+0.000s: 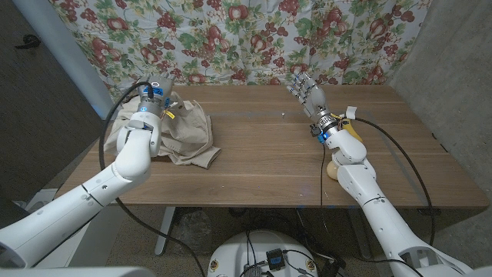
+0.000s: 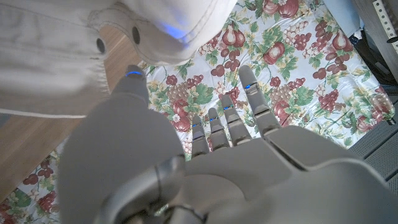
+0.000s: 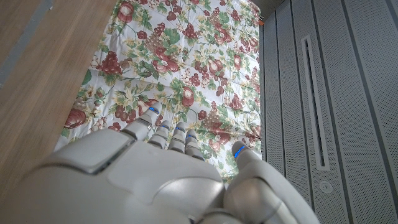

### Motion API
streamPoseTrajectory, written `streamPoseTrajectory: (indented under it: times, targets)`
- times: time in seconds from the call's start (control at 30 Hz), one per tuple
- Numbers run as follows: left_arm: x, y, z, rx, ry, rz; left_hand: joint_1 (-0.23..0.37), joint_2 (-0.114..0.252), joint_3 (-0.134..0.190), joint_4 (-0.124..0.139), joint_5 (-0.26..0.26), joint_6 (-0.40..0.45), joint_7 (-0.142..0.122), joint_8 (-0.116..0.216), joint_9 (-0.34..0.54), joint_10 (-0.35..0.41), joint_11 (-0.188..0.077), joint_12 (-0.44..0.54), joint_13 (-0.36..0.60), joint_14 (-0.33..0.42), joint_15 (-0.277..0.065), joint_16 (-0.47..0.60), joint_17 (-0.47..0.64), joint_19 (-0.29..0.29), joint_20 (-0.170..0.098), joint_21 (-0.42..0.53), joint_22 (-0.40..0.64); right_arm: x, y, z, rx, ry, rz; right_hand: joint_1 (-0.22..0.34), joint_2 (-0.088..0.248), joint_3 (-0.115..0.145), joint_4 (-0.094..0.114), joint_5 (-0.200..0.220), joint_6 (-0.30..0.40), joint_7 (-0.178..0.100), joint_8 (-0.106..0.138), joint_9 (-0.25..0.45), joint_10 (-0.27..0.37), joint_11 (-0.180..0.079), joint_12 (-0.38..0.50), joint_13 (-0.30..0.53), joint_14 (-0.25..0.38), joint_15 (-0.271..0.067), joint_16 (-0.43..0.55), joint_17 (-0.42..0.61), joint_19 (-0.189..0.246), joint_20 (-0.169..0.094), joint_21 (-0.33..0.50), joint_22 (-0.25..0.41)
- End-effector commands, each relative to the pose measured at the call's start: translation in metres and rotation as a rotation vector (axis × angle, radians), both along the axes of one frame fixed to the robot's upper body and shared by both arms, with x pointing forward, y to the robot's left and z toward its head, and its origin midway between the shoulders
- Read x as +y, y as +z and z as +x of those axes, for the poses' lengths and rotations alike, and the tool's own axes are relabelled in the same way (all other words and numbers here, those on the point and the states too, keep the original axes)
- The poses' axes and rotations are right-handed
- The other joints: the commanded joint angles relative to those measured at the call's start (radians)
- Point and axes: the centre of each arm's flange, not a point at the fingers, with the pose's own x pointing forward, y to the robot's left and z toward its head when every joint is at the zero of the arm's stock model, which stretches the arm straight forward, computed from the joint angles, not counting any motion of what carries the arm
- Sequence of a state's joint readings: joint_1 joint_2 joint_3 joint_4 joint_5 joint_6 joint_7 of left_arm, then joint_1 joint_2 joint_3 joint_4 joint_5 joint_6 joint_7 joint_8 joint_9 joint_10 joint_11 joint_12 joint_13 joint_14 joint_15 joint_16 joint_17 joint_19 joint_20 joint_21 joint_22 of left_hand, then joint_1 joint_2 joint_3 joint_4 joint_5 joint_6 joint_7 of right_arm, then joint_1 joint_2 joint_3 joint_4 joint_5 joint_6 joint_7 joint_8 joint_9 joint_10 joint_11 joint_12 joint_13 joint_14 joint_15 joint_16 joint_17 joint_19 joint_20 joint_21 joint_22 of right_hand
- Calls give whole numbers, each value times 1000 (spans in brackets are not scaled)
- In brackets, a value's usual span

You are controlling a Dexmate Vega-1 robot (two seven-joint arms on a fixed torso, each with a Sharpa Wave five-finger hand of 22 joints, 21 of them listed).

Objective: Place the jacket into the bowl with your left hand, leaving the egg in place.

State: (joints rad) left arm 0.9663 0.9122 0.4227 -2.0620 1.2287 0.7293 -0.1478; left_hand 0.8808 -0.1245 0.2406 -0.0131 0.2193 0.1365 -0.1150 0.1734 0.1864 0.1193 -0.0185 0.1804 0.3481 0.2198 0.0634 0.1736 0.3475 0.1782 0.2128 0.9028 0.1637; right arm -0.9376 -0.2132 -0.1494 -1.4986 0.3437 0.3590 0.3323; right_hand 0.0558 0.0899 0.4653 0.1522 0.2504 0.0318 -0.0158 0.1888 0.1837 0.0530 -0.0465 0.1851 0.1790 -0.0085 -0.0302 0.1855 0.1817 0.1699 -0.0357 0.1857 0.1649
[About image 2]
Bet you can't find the floral fruit print backdrop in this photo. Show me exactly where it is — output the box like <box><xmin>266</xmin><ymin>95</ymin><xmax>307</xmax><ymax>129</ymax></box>
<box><xmin>0</xmin><ymin>0</ymin><xmax>396</xmax><ymax>224</ymax></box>

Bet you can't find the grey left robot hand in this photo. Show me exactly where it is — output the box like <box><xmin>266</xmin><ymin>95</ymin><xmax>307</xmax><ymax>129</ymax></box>
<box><xmin>57</xmin><ymin>64</ymin><xmax>398</xmax><ymax>224</ymax></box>

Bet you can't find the slotted metal rail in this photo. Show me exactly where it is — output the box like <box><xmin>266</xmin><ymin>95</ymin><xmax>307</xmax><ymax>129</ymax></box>
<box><xmin>371</xmin><ymin>0</ymin><xmax>398</xmax><ymax>54</ymax></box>

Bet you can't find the pale grey column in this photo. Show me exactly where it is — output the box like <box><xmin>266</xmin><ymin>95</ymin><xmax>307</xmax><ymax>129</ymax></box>
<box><xmin>323</xmin><ymin>0</ymin><xmax>363</xmax><ymax>37</ymax></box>

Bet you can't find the beige jacket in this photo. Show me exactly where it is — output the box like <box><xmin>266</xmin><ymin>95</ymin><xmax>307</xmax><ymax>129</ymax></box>
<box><xmin>0</xmin><ymin>0</ymin><xmax>239</xmax><ymax>119</ymax></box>

